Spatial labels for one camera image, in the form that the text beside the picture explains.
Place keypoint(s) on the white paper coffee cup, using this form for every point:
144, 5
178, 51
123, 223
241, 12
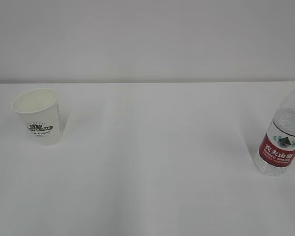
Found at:
39, 110

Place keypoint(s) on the clear water bottle red label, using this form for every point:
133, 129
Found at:
277, 149

